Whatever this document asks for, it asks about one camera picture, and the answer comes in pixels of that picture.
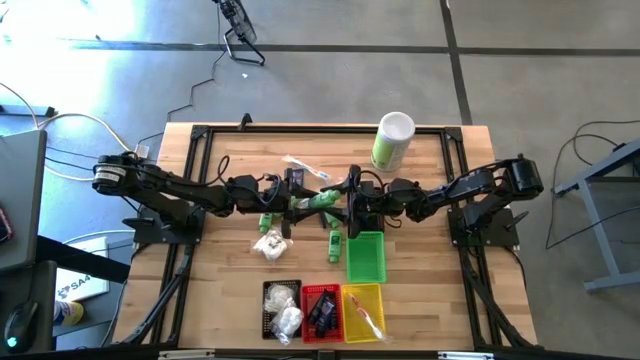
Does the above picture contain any black fan power cable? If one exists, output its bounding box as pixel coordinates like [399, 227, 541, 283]
[135, 47, 225, 146]

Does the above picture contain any yellow slotted plastic basket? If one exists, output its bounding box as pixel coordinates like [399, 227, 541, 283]
[341, 282, 387, 345]

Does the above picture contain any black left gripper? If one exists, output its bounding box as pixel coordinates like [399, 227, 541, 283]
[234, 169, 324, 240]

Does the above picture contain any green white wipes canister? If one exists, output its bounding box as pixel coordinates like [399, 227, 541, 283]
[370, 111, 417, 174]

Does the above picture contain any yellow blue white object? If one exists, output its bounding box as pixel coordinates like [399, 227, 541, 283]
[52, 298, 86, 327]

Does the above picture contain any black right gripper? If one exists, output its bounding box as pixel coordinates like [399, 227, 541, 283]
[322, 164, 409, 240]

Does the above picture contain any black floor bar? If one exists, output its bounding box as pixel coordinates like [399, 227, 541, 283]
[0, 103, 57, 119]

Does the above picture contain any black floor fan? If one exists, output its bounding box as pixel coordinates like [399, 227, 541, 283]
[213, 0, 267, 68]

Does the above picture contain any red slotted plastic basket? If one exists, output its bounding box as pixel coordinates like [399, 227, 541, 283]
[300, 283, 345, 345]

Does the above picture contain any grey metal table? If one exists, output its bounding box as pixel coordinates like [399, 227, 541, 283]
[551, 138, 640, 294]

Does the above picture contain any black desk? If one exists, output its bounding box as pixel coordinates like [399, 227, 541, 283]
[0, 234, 132, 354]

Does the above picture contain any blue toothbrush in clear wrapper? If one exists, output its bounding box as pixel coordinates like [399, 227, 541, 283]
[281, 154, 332, 182]

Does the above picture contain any black computer mouse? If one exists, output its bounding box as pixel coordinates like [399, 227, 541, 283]
[3, 299, 40, 352]

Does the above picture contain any clear bag of cotton balls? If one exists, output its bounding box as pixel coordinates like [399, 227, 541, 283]
[269, 303, 305, 347]
[264, 283, 297, 312]
[251, 228, 294, 262]

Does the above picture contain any black floor cable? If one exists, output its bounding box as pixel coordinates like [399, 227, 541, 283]
[543, 118, 640, 251]

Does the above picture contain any white floor cable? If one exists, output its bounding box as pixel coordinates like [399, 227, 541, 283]
[0, 81, 137, 182]

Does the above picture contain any red toothbrush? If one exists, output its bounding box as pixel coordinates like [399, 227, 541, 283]
[346, 291, 395, 345]

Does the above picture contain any grey monitor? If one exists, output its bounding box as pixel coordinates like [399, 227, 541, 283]
[0, 128, 49, 274]

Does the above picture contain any green slotted plastic basket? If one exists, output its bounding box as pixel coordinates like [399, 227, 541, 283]
[345, 230, 388, 285]

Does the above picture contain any silver aluminium bracket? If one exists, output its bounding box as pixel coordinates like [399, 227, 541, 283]
[437, 350, 497, 360]
[157, 349, 217, 360]

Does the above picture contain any white printed box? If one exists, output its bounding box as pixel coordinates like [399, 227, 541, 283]
[53, 236, 111, 303]

